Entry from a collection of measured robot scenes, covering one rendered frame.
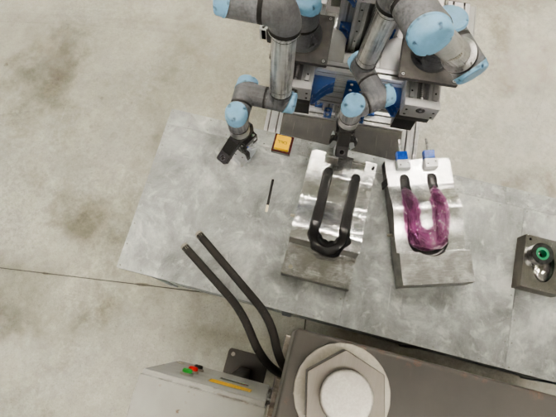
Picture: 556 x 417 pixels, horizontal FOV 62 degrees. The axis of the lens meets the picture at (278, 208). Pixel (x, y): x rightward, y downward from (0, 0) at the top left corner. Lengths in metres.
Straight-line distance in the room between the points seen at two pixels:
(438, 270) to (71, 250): 1.99
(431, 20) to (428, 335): 1.11
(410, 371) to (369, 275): 1.25
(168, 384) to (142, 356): 1.55
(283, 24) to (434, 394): 1.02
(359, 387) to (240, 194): 1.42
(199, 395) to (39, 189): 2.15
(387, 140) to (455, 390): 2.15
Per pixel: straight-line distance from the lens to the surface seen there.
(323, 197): 1.80
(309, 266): 1.76
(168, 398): 1.16
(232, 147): 1.74
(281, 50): 1.43
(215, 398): 1.14
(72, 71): 3.33
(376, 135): 2.67
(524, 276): 1.96
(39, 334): 2.91
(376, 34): 1.54
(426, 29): 1.32
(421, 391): 0.62
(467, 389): 0.63
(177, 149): 1.99
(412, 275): 1.76
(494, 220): 2.03
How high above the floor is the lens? 2.59
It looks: 74 degrees down
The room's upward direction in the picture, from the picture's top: 2 degrees counter-clockwise
